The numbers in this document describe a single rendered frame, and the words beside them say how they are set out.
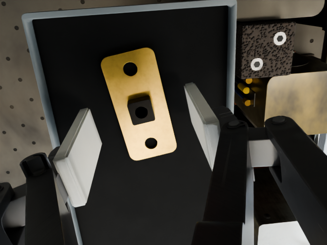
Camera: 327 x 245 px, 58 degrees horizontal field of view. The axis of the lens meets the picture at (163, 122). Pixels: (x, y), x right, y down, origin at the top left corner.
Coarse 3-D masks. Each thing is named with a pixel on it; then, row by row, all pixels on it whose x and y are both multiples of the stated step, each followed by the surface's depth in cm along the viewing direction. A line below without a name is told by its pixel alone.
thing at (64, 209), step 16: (32, 160) 13; (48, 160) 14; (32, 176) 14; (48, 176) 13; (32, 192) 12; (48, 192) 12; (32, 208) 11; (48, 208) 11; (64, 208) 12; (32, 224) 10; (48, 224) 10; (64, 224) 11; (32, 240) 10; (48, 240) 9; (64, 240) 9
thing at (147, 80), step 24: (144, 48) 20; (120, 72) 21; (144, 72) 21; (120, 96) 21; (144, 96) 21; (120, 120) 22; (144, 120) 21; (168, 120) 22; (144, 144) 23; (168, 144) 23
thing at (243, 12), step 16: (240, 0) 27; (256, 0) 27; (272, 0) 27; (288, 0) 28; (304, 0) 28; (320, 0) 28; (240, 16) 28; (256, 16) 28; (272, 16) 28; (288, 16) 28; (304, 16) 28
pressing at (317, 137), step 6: (324, 36) 38; (324, 42) 38; (324, 48) 39; (324, 54) 39; (324, 60) 39; (312, 138) 43; (318, 138) 43; (324, 138) 43; (318, 144) 43; (324, 144) 43; (324, 150) 43
